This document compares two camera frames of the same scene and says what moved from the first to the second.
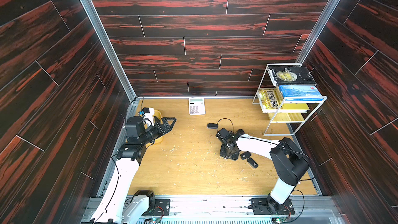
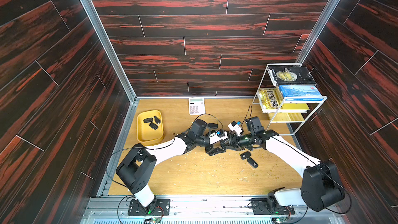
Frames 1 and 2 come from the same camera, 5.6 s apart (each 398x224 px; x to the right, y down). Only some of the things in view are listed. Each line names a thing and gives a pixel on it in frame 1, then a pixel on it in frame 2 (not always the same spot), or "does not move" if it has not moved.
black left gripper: x=160 y=131 → x=212 y=152
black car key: x=252 y=163 does not move
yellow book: x=270 y=99 does not move
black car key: x=245 y=155 does not move
